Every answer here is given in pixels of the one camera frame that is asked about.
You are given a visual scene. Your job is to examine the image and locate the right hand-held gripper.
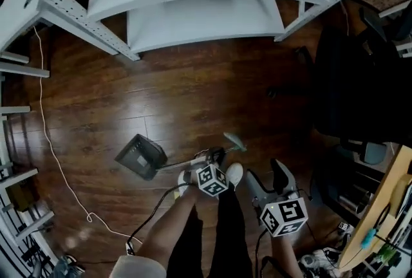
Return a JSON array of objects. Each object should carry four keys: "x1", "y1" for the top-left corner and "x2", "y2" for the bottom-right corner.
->
[{"x1": 246, "y1": 158, "x2": 309, "y2": 237}]

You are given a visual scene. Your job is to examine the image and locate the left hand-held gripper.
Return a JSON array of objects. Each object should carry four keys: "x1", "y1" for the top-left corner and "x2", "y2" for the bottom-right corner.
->
[{"x1": 194, "y1": 147, "x2": 230, "y2": 199}]

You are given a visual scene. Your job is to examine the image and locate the black dustpan with long handle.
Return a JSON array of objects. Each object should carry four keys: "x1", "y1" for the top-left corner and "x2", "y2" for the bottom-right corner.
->
[{"x1": 114, "y1": 131, "x2": 248, "y2": 181}]

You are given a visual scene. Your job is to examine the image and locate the person's left forearm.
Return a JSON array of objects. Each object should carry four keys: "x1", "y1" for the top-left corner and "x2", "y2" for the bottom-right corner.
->
[{"x1": 136, "y1": 185, "x2": 202, "y2": 271}]

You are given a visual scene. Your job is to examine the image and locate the person's right forearm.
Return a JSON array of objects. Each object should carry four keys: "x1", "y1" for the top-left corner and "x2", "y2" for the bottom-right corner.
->
[{"x1": 271, "y1": 233, "x2": 305, "y2": 278}]

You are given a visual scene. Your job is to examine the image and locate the dark wooden floor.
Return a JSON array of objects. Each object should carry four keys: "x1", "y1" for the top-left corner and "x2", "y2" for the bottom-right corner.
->
[{"x1": 0, "y1": 0, "x2": 355, "y2": 278}]

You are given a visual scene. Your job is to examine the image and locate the person's white right shoe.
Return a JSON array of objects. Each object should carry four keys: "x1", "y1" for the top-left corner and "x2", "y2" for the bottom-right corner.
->
[{"x1": 224, "y1": 162, "x2": 245, "y2": 191}]

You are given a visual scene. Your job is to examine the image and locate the person's white shoe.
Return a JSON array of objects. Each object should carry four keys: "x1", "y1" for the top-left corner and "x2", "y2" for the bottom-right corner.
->
[
  {"x1": 224, "y1": 162, "x2": 245, "y2": 191},
  {"x1": 177, "y1": 169, "x2": 198, "y2": 198}
]

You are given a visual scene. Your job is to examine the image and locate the person's white left shoe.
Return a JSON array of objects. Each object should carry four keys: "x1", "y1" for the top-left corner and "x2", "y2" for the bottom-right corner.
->
[{"x1": 177, "y1": 169, "x2": 198, "y2": 198}]

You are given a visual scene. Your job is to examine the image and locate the person's black trousers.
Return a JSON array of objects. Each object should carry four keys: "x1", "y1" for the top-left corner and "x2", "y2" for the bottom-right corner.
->
[{"x1": 166, "y1": 185, "x2": 256, "y2": 278}]

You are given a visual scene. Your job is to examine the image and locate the light wooden desk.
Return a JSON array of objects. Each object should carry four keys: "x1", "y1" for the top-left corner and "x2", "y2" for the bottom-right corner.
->
[{"x1": 337, "y1": 144, "x2": 412, "y2": 271}]

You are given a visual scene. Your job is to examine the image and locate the turquoise brush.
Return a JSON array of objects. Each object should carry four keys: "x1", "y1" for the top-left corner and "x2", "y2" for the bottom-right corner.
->
[{"x1": 360, "y1": 227, "x2": 378, "y2": 249}]

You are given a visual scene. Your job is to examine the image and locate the black office chair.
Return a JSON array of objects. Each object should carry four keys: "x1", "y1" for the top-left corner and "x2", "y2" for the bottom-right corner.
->
[{"x1": 294, "y1": 6, "x2": 412, "y2": 165}]

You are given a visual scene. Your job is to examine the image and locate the person's white shirt sleeve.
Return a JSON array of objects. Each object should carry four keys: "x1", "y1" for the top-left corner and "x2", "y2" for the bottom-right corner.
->
[{"x1": 110, "y1": 255, "x2": 167, "y2": 278}]

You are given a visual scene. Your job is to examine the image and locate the grey perforated metal rack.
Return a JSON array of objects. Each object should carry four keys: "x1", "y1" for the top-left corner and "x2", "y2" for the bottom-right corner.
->
[{"x1": 0, "y1": 0, "x2": 141, "y2": 62}]

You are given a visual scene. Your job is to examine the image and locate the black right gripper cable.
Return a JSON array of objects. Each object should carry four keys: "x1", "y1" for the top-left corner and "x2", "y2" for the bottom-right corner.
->
[{"x1": 254, "y1": 228, "x2": 274, "y2": 278}]

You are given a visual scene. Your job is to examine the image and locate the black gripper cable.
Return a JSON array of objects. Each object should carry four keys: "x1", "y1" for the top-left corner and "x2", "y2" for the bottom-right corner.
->
[
  {"x1": 254, "y1": 228, "x2": 274, "y2": 278},
  {"x1": 126, "y1": 182, "x2": 198, "y2": 255}
]

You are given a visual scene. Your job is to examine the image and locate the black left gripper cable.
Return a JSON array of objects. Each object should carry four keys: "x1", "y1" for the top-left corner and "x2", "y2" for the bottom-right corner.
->
[{"x1": 126, "y1": 182, "x2": 198, "y2": 255}]

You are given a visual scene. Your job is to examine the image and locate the thin white cable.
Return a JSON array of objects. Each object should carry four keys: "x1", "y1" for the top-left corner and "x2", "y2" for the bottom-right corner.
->
[{"x1": 33, "y1": 25, "x2": 143, "y2": 245}]

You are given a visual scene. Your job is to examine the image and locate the grey metal shelf frame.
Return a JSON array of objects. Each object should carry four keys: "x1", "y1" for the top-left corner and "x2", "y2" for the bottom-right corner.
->
[{"x1": 0, "y1": 50, "x2": 56, "y2": 274}]

